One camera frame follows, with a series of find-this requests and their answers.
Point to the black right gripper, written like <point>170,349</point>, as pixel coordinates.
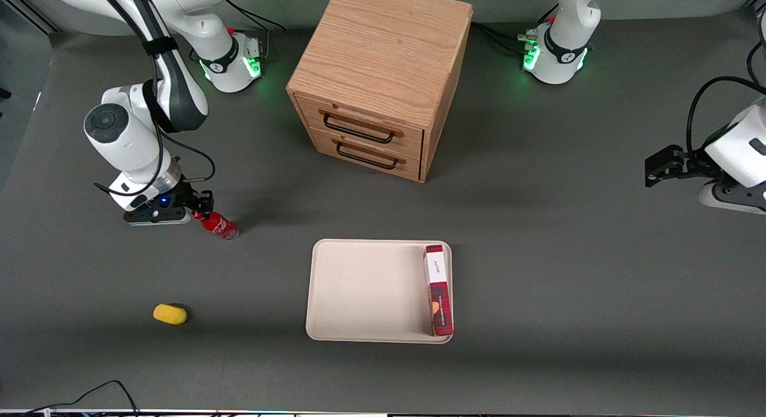
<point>181,197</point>

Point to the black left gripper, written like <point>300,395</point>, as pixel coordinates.
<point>686,164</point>

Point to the red coke bottle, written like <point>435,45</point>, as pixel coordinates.
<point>218,225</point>

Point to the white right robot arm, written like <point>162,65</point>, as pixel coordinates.
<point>179,82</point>

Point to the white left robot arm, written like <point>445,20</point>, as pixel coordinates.
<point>565,22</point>

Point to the beige plastic tray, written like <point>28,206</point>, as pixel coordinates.
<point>365,291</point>

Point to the yellow oval toy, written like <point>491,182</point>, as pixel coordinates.
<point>170,314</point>

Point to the wooden drawer front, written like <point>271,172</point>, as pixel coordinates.
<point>407,166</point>
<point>371,121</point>

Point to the wooden two-drawer cabinet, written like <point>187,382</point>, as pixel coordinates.
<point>383,52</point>

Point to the red tartan shortbread box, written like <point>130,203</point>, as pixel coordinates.
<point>440,297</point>

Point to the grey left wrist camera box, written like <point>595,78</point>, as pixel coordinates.
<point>730,198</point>

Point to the grey metal frame rail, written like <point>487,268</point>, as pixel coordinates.
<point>27,10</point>

